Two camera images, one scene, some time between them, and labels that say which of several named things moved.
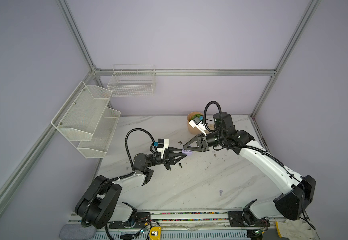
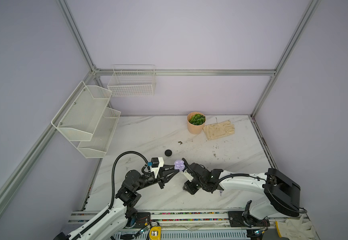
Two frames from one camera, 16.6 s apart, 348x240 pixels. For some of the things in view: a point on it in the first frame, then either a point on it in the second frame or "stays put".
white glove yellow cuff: (296, 229) stays put
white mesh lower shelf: (97, 148) stays put
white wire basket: (130, 80) stays put
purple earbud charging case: (189, 153) → (179, 164)
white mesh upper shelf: (78, 118) stays put
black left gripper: (166, 159) → (160, 177)
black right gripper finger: (198, 143) → (192, 187)
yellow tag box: (155, 233) stays put
